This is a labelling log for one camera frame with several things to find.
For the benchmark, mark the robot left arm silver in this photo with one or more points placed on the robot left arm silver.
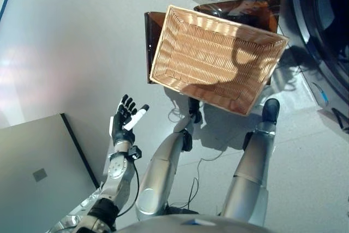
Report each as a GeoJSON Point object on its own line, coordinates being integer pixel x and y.
{"type": "Point", "coordinates": [114, 178]}

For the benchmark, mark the robot right leg silver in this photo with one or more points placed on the robot right leg silver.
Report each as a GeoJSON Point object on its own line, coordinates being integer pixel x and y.
{"type": "Point", "coordinates": [248, 173]}

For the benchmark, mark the robot torso grey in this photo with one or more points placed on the robot torso grey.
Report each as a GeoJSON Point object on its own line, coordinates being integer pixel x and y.
{"type": "Point", "coordinates": [196, 223]}

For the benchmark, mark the wicker laundry basket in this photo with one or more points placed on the wicker laundry basket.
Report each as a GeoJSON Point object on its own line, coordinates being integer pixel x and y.
{"type": "Point", "coordinates": [207, 53]}

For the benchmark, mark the robot left foot black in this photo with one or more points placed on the robot left foot black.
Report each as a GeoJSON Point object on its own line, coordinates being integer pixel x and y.
{"type": "Point", "coordinates": [194, 107]}

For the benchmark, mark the robot left leg silver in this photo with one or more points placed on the robot left leg silver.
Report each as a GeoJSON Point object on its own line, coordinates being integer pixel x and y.
{"type": "Point", "coordinates": [161, 167]}

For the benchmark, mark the grey washing machine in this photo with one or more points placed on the grey washing machine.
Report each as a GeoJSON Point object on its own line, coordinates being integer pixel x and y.
{"type": "Point", "coordinates": [321, 25]}

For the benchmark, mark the robot leg silver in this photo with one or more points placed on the robot leg silver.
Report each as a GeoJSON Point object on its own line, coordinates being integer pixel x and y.
{"type": "Point", "coordinates": [161, 167]}
{"type": "Point", "coordinates": [248, 173]}

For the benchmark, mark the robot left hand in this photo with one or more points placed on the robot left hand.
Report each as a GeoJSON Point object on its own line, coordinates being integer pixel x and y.
{"type": "Point", "coordinates": [121, 124]}

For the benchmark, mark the dark edged grey panel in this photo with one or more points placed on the dark edged grey panel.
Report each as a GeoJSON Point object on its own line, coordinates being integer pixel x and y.
{"type": "Point", "coordinates": [41, 148]}

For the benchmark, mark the amber acrylic stand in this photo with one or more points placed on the amber acrylic stand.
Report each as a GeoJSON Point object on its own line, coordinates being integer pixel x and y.
{"type": "Point", "coordinates": [154, 25]}

